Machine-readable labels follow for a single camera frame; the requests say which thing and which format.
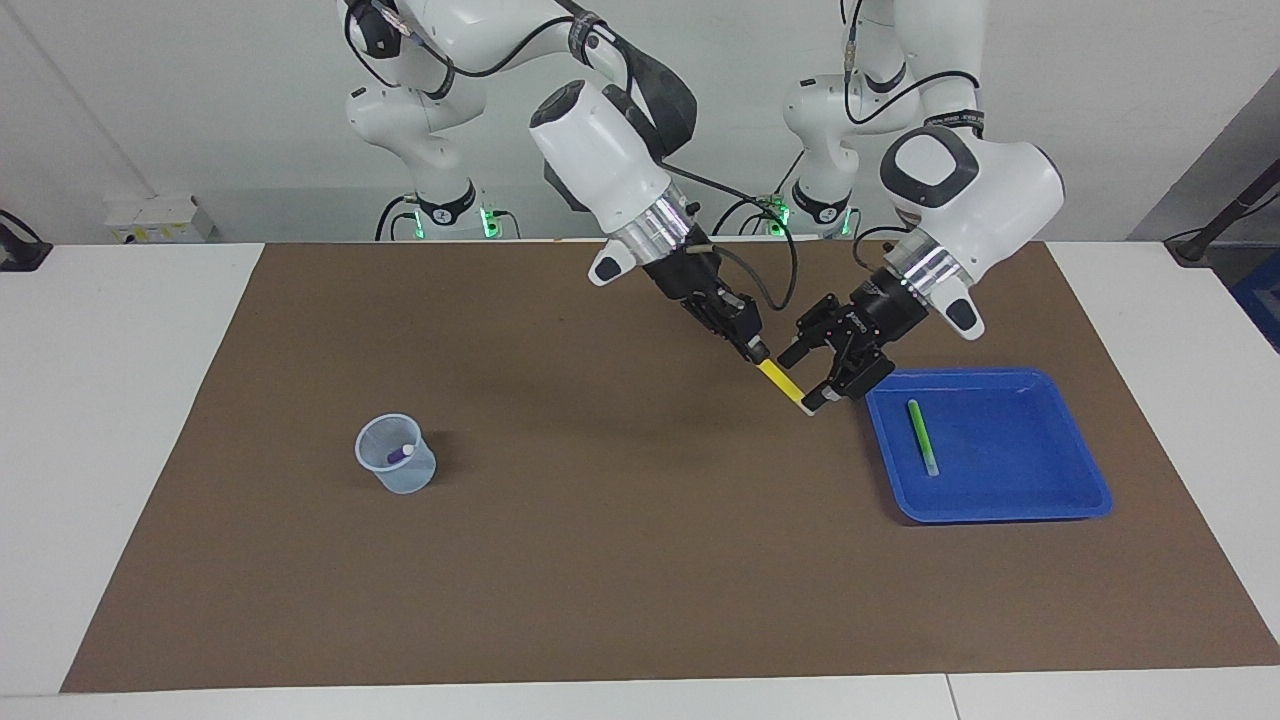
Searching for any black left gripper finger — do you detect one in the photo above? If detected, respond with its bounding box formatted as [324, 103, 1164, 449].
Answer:
[800, 340, 897, 413]
[778, 293, 853, 369]

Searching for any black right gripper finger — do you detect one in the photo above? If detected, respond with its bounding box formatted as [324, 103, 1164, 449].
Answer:
[722, 290, 773, 363]
[700, 305, 766, 366]

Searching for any yellow pen white cap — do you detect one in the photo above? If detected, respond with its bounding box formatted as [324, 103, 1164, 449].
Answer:
[755, 358, 817, 418]

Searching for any green pen white cap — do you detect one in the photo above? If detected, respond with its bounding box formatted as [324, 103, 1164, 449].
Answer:
[906, 399, 941, 478]

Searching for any blue plastic tray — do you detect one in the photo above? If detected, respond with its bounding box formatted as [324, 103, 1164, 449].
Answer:
[862, 367, 1114, 524]

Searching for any brown table mat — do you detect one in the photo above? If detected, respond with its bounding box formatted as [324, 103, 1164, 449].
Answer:
[60, 238, 1280, 693]

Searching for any black stand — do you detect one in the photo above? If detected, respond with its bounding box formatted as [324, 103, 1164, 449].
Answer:
[1165, 158, 1280, 266]
[0, 208, 53, 272]

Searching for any clear plastic cup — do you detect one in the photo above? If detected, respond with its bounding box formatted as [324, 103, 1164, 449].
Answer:
[355, 413, 438, 495]

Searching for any blue object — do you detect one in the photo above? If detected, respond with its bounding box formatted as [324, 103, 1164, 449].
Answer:
[1230, 250, 1280, 351]

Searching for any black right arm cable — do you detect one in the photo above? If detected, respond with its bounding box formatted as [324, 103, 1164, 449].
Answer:
[345, 0, 801, 311]

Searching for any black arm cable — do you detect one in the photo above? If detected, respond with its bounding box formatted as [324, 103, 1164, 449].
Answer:
[345, 0, 801, 311]
[840, 0, 986, 271]

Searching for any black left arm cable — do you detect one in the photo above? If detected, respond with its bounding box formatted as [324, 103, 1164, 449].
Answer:
[840, 0, 986, 271]

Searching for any black base cable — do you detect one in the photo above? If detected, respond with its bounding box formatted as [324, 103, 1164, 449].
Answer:
[712, 150, 806, 237]
[375, 195, 417, 241]

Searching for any white wall box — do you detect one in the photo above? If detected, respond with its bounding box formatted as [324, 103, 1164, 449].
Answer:
[105, 195, 219, 244]

